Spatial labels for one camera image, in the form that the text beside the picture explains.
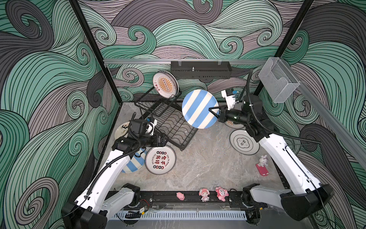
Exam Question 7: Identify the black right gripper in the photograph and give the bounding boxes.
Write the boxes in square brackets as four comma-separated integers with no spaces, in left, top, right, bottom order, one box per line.
[210,101,253,125]

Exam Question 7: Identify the blue white striped plate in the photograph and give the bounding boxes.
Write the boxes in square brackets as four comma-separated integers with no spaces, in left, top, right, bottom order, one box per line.
[122,148,146,174]
[182,89,218,129]

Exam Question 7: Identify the orange sunburst plate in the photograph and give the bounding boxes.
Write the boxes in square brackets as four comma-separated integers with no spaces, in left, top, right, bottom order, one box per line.
[153,70,179,99]
[225,121,244,129]

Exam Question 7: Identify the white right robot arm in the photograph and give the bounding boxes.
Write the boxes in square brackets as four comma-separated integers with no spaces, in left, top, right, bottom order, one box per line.
[208,95,334,221]

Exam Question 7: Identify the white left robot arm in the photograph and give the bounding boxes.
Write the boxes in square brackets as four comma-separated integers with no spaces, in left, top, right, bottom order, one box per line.
[62,117,168,229]

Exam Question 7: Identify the white plate red Chinese characters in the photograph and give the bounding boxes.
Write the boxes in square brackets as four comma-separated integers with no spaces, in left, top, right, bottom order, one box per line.
[145,146,176,175]

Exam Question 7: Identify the cream floral plate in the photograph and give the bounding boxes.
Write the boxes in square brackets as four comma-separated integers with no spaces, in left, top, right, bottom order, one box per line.
[114,121,130,140]

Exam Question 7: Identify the small pink pig toy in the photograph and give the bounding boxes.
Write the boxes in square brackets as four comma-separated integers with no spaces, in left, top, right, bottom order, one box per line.
[176,192,185,201]

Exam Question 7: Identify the white bunny figurine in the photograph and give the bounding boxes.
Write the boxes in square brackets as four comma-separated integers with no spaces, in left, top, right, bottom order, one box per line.
[258,155,267,167]

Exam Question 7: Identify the pink hooded doll figurine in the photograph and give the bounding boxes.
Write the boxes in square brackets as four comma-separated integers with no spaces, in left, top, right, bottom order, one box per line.
[199,188,210,202]

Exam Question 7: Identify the pink plush creature toy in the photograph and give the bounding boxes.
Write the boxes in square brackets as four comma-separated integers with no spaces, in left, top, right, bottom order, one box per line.
[215,187,229,202]

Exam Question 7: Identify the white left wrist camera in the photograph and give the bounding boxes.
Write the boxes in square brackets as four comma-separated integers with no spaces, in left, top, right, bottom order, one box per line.
[145,117,157,136]

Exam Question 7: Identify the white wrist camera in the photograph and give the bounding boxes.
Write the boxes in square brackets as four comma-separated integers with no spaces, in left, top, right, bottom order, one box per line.
[221,88,238,110]
[145,117,157,136]

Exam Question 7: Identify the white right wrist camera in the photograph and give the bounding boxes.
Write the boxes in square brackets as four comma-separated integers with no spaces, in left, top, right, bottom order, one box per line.
[221,88,238,110]

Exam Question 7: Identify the black wire dish rack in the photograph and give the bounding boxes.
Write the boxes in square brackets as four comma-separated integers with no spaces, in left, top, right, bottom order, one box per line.
[133,87,198,151]

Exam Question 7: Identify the black wall-mounted tray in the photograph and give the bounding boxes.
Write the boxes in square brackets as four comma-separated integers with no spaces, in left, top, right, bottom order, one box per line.
[170,62,232,80]

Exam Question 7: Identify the clear acrylic wall holder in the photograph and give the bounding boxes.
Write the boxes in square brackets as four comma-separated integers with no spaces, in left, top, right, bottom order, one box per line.
[258,57,300,104]

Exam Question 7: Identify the white slotted cable duct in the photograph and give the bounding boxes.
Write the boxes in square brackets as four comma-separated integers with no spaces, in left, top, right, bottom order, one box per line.
[108,210,248,221]

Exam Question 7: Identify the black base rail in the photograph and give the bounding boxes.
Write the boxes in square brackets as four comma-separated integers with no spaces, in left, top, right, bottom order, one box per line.
[128,189,268,210]

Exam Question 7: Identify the aluminium wall rail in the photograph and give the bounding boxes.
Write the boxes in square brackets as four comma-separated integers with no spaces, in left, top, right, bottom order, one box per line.
[103,58,267,65]

